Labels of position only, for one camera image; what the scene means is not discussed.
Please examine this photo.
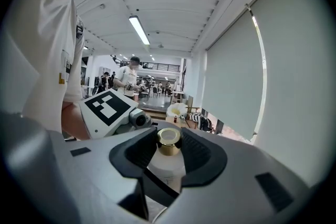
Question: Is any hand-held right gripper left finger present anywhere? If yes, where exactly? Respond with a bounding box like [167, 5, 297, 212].
[1, 111, 159, 224]

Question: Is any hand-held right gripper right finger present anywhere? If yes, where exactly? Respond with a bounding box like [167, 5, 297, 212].
[156, 126, 312, 224]

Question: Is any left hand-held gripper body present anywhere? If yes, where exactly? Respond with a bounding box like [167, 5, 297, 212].
[78, 88, 153, 140]

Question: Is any white bottle with gold cap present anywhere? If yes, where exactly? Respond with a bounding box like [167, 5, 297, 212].
[146, 127, 187, 194]

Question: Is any person's left forearm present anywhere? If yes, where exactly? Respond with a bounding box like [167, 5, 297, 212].
[61, 100, 90, 141]

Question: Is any white daisy-shaped cushion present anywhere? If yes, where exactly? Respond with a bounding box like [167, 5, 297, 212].
[166, 102, 188, 119]

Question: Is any black mezzanine railing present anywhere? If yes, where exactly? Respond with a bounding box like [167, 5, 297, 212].
[141, 61, 182, 73]

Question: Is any black-white striped blanket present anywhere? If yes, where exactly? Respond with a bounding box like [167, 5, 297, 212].
[188, 112, 214, 131]

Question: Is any wooden armchair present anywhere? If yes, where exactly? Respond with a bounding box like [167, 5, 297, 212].
[185, 95, 214, 132]

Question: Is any long ceiling light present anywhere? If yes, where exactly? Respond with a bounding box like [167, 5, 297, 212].
[128, 15, 151, 46]

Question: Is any person's cream t-shirt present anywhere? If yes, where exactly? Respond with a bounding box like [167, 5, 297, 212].
[4, 0, 87, 134]

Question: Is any grey roller blind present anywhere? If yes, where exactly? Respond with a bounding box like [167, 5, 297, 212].
[249, 0, 334, 188]
[201, 5, 265, 142]

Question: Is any black window post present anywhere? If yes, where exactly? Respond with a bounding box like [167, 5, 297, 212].
[215, 118, 226, 135]

